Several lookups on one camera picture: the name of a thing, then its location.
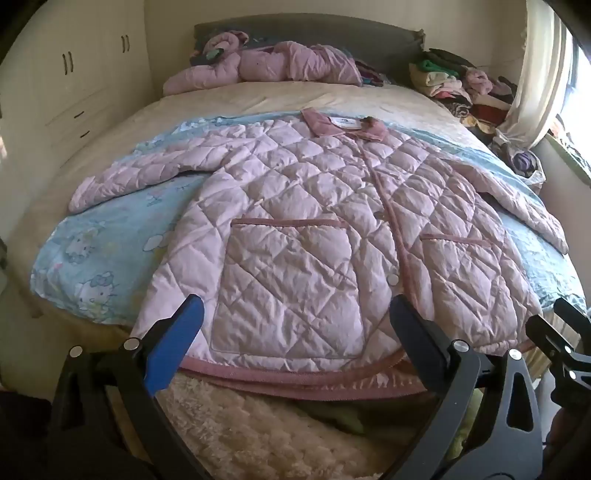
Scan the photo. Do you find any pink quilted jacket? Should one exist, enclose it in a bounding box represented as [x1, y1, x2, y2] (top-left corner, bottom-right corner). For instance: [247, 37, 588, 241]
[68, 108, 570, 398]

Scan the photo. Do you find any pile of folded clothes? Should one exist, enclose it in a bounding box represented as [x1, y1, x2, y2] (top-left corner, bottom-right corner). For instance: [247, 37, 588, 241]
[409, 48, 520, 139]

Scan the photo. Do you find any dark teal cloth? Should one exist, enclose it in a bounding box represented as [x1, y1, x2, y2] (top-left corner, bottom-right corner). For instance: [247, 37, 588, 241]
[191, 45, 228, 66]

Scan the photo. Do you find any cream fluffy rug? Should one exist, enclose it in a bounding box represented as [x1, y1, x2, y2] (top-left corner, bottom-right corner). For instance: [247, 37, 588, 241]
[106, 369, 444, 480]

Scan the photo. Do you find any cream wardrobe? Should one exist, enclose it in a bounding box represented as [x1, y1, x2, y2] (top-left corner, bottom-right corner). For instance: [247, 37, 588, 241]
[0, 0, 155, 185]

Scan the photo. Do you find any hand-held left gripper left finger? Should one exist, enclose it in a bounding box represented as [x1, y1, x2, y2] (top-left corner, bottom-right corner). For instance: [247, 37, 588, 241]
[48, 294, 213, 480]

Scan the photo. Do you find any grey padded headboard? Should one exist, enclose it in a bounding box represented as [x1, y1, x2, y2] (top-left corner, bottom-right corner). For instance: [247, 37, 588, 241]
[193, 13, 426, 86]

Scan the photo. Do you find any multicoloured striped cloth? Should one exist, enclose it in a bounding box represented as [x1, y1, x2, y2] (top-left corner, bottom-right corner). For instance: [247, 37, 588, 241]
[355, 58, 386, 86]

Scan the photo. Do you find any window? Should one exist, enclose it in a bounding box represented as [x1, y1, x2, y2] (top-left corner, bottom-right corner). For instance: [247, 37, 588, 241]
[554, 28, 591, 139]

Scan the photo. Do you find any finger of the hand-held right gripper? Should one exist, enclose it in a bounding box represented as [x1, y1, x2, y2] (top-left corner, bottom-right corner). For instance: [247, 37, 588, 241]
[525, 314, 580, 367]
[553, 298, 591, 335]

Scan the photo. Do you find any crumpled pink padded coat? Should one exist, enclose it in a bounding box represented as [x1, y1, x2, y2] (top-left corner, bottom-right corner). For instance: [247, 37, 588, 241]
[163, 30, 363, 95]

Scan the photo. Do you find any cream curtain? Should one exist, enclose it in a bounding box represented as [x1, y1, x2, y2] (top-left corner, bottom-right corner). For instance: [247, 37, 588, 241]
[496, 0, 575, 148]

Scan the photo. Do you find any bed with cream sheet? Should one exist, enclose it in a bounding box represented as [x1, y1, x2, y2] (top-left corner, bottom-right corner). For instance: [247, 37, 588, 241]
[4, 80, 587, 370]

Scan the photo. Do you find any bag with purple cloth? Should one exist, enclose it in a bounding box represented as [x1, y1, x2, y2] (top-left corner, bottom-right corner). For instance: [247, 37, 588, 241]
[492, 134, 546, 186]

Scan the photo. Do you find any blue cartoon printed blanket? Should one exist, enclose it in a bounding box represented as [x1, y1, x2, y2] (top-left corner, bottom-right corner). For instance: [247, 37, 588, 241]
[30, 115, 587, 328]

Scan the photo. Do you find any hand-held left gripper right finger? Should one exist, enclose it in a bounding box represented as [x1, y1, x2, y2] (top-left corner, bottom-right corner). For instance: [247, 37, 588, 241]
[383, 294, 543, 480]

